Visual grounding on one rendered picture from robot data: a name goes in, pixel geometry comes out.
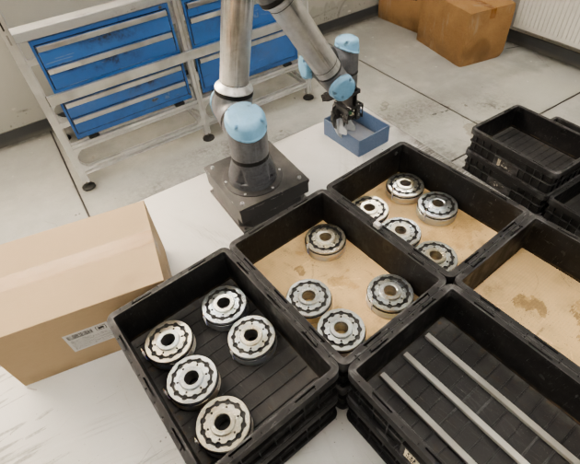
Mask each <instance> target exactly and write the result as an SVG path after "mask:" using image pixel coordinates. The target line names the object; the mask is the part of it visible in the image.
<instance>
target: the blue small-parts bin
mask: <svg viewBox="0 0 580 464"><path fill-rule="evenodd" d="M352 123H353V124H354V126H355V131H350V130H347V135H345V134H343V135H342V138H341V137H340V136H339V135H338V134H337V133H336V132H335V130H334V128H333V126H332V124H331V116H328V117H326V118H324V134H325V135H327V136H328V137H329V138H330V139H332V140H333V141H335V142H336V143H338V144H339V145H341V146H343V147H344V148H345V149H347V150H348V151H350V152H351V153H353V154H354V155H356V156H357V157H360V156H362V155H364V154H366V153H368V152H370V151H371V150H373V149H375V148H377V147H379V146H381V145H383V144H385V143H386V142H388V141H389V127H390V125H389V124H387V123H385V122H383V121H381V120H380V119H379V118H377V117H375V116H373V115H372V114H370V113H368V112H366V111H365V110H363V117H361V116H360V118H359V119H357V120H356V119H353V120H352Z"/></svg>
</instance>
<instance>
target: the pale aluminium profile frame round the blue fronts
mask: <svg viewBox="0 0 580 464"><path fill-rule="evenodd" d="M169 2H170V5H171V9H172V13H173V16H174V17H172V18H171V20H172V24H175V23H176V27H177V31H178V34H179V38H180V44H181V48H182V51H183V52H181V53H178V54H175V55H172V56H169V57H167V58H164V59H161V60H157V61H154V62H152V63H149V64H144V65H141V66H138V67H135V68H133V69H129V70H126V71H123V72H120V73H118V74H115V75H110V76H107V77H104V78H101V79H99V80H96V81H93V82H90V83H87V84H84V85H82V86H79V87H74V88H71V89H68V90H65V91H62V92H59V93H56V94H53V95H50V96H48V97H46V95H45V93H44V92H43V90H42V88H41V85H40V83H39V81H38V79H37V78H36V76H35V75H34V73H33V71H32V69H31V67H32V66H34V65H37V64H39V63H38V61H37V59H36V58H34V59H30V60H27V59H26V57H25V55H24V53H23V52H22V51H21V49H20V47H19V45H18V44H16V43H15V41H14V39H13V37H12V36H11V33H10V31H9V30H8V29H10V27H9V26H8V24H7V23H6V20H5V18H4V16H3V14H2V12H1V10H0V34H1V36H2V38H3V40H4V41H5V43H6V46H7V48H8V49H9V51H10V52H11V54H12V56H13V57H14V59H15V61H16V63H17V66H18V67H19V69H20V71H21V73H22V75H23V76H24V77H25V79H26V81H27V83H28V84H29V87H30V89H31V91H32V92H33V94H34V96H35V98H36V100H37V101H38V102H39V104H40V106H41V108H42V110H43V112H44V114H45V116H46V117H47V119H48V121H49V123H50V125H51V126H52V128H53V130H54V132H55V133H56V135H57V137H58V139H59V141H60V142H61V144H62V146H63V148H64V150H65V152H66V154H67V155H68V157H69V158H70V160H71V162H72V164H73V166H74V168H75V170H76V172H77V174H78V176H79V177H80V179H81V180H82V182H83V184H84V185H83V186H82V189H83V191H91V190H93V189H94V188H95V187H96V184H95V182H92V181H89V179H88V177H87V174H89V173H91V172H94V171H96V170H99V169H101V168H105V167H107V166H109V165H112V164H115V163H117V162H120V161H122V160H124V159H126V158H129V157H133V156H135V155H138V154H140V153H143V152H144V151H147V150H149V149H152V148H154V147H157V146H160V145H163V144H165V143H168V142H170V141H173V140H175V139H178V138H180V137H182V136H184V135H187V134H189V133H193V132H196V131H198V130H201V129H203V132H204V133H205V136H204V137H203V140H204V141H205V142H210V141H213V140H214V139H215V136H214V135H213V134H210V133H211V130H210V125H213V124H215V123H218V121H217V119H216V118H215V116H214V115H213V116H209V115H207V114H206V110H205V109H206V107H207V105H208V103H210V98H211V95H212V92H213V91H214V90H212V92H209V93H206V94H204V95H202V92H201V89H200V84H199V80H200V77H199V74H198V72H196V69H195V65H194V61H193V59H196V58H199V57H202V56H205V55H207V54H210V53H213V52H218V51H220V41H215V42H212V43H209V44H206V45H203V46H200V47H197V48H194V49H191V46H190V43H189V39H188V35H187V31H186V28H185V24H184V20H185V16H184V14H183V15H182V12H181V8H180V1H179V0H171V1H169ZM279 30H282V28H281V27H280V26H279V24H278V23H277V22H273V23H271V24H268V25H265V26H262V27H259V28H256V29H253V30H252V35H251V39H252V40H254V39H257V38H259V37H262V36H265V35H268V34H271V33H274V32H276V31H279ZM6 36H8V38H9V39H10V41H11V43H12V45H13V46H11V45H10V43H9V41H8V40H7V38H6ZM300 55H301V54H300V53H299V52H298V51H297V59H296V61H294V62H292V63H291V62H288V63H286V64H281V65H278V66H277V67H276V68H274V69H272V70H269V71H267V72H264V73H261V74H258V75H255V76H252V77H250V78H249V82H250V83H251V84H252V85H256V84H259V83H260V82H263V81H266V80H268V79H271V78H274V77H276V76H279V75H282V74H285V73H287V74H289V75H290V76H291V77H293V78H294V79H296V80H297V81H298V83H295V84H293V85H291V86H289V87H285V88H282V89H279V90H277V91H274V92H273V93H270V94H268V95H265V96H262V97H260V98H257V99H254V100H253V101H252V104H256V105H258V106H261V105H263V104H266V103H268V102H271V101H273V100H276V99H279V98H281V97H284V96H286V95H289V94H291V93H294V92H297V91H298V90H301V89H303V88H304V89H305V93H307V94H306V95H305V96H303V99H304V100H312V99H313V98H314V96H313V95H311V94H309V93H311V92H312V89H311V79H304V78H303V77H302V75H301V74H300V73H299V72H297V71H296V70H295V69H297V68H298V59H299V56H300ZM182 63H186V66H187V70H188V73H189V74H188V75H186V76H187V79H188V83H189V84H191V87H190V86H189V87H190V91H191V96H192V98H191V99H189V100H187V99H186V100H183V101H181V102H178V103H176V104H174V106H171V107H169V108H166V109H163V110H160V111H157V112H154V113H152V114H149V115H146V116H144V117H142V118H139V119H136V120H134V121H131V122H127V123H125V124H122V125H119V126H116V127H114V128H111V129H109V130H107V131H104V132H101V133H99V132H97V133H93V134H91V135H89V136H88V137H87V138H84V139H81V140H79V141H76V142H73V143H72V144H71V143H70V141H69V140H70V139H71V135H69V134H66V133H65V131H64V128H66V127H69V126H71V125H70V123H69V121H68V120H67V118H66V117H61V116H58V115H56V114H55V112H54V109H55V107H56V105H59V104H62V103H65V102H67V101H70V100H73V99H78V98H81V97H84V96H86V95H89V94H92V93H95V92H98V91H100V90H103V89H106V88H108V87H113V86H116V85H119V84H121V83H124V82H127V81H130V80H133V79H136V78H138V77H141V76H144V75H149V74H152V73H154V72H157V71H160V70H163V69H166V68H169V67H171V66H174V65H177V64H182ZM186 110H187V111H188V112H189V113H190V114H191V115H192V116H193V117H194V118H195V119H196V120H197V121H196V122H195V123H192V124H190V125H187V126H184V127H182V128H179V129H178V130H175V131H173V132H170V133H166V134H163V135H161V136H159V137H157V138H154V139H151V140H149V141H146V142H144V143H141V144H140V145H135V146H133V147H130V148H128V149H125V150H123V151H121V152H118V153H116V154H113V155H111V156H108V157H104V158H102V159H100V160H97V161H95V162H92V163H89V164H88V163H83V162H81V161H79V159H78V155H79V153H80V151H81V150H82V149H85V148H87V147H90V146H92V145H96V144H99V143H101V142H104V141H106V140H109V139H111V138H113V137H116V136H119V135H121V134H124V133H128V132H130V131H133V130H135V129H138V128H141V127H143V126H146V125H148V124H150V123H153V122H157V121H160V120H163V119H165V118H167V117H170V116H172V115H175V114H178V113H180V112H183V111H186Z"/></svg>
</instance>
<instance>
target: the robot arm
mask: <svg viewBox="0 0 580 464"><path fill-rule="evenodd" d="M256 2H257V3H258V4H259V5H260V7H261V8H262V9H263V10H265V11H269V12H270V13H271V14H272V16H273V17H274V19H275V20H276V22H277V23H278V24H279V26H280V27H281V28H282V30H283V31H284V33H285V34H286V36H287V37H288V38H289V40H290V41H291V42H292V43H293V44H294V46H295V47H296V49H297V50H298V52H299V53H300V54H301V55H300V56H299V59H298V68H299V72H300V74H301V75H302V77H303V78H304V79H312V78H315V79H316V80H317V81H318V82H319V83H320V84H321V85H322V86H323V87H324V88H325V89H326V92H324V93H323V94H322V95H321V98H322V102H323V101H326V102H327V101H331V100H333V99H336V100H335V101H334V103H333V105H332V111H331V124H332V126H333V128H334V130H335V132H336V133H337V134H338V135H339V136H340V137H341V138H342V135H343V134H345V135H347V130H350V131H355V126H354V124H353V123H352V120H353V119H356V120H357V119H359V118H360V116H361V117H363V109H364V103H362V102H361V101H359V100H357V94H359V93H361V89H360V88H359V87H357V81H358V62H359V52H360V51H359V39H358V38H357V37H356V36H355V35H353V34H342V35H339V36H338V37H336V39H335V42H334V46H330V45H329V44H328V43H327V41H326V40H325V38H324V36H323V35H322V33H321V32H320V30H319V28H318V26H317V25H316V23H315V22H314V20H313V18H312V17H311V15H310V14H309V13H308V11H307V9H306V8H305V6H304V5H303V3H302V1H301V0H256ZM253 7H254V0H221V18H220V74H219V79H218V80H217V81H216V82H215V90H214V91H213V92H212V95H211V98H210V104H211V109H212V113H213V115H214V116H215V118H216V119H217V121H218V122H219V124H220V126H221V128H222V130H223V132H224V134H225V135H226V138H227V141H228V144H229V150H230V155H231V162H230V167H229V171H228V177H229V181H230V183H231V185H232V186H233V187H234V188H236V189H238V190H240V191H248V192H253V191H262V190H264V189H266V188H268V187H270V186H271V185H272V184H273V183H274V182H275V180H276V177H277V174H276V167H275V165H274V163H273V161H272V159H271V157H270V155H269V145H268V134H267V120H266V117H265V113H264V111H263V110H262V108H261V107H260V106H258V105H256V104H252V99H253V86H252V84H251V83H250V82H249V64H250V50H251V35H252V21H253ZM361 107H362V113H361V112H360V110H361Z"/></svg>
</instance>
